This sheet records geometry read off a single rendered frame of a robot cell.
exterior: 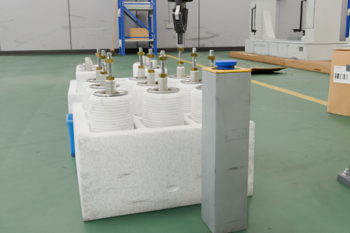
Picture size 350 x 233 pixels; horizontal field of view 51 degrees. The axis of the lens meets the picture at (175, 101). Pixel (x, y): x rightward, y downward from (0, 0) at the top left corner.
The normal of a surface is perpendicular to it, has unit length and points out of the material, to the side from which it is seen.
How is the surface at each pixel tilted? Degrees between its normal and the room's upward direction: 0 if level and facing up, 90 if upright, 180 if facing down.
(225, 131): 90
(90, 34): 90
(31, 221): 0
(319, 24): 90
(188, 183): 90
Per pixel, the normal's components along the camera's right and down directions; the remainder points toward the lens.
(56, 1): 0.22, 0.18
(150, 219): -0.01, -0.98
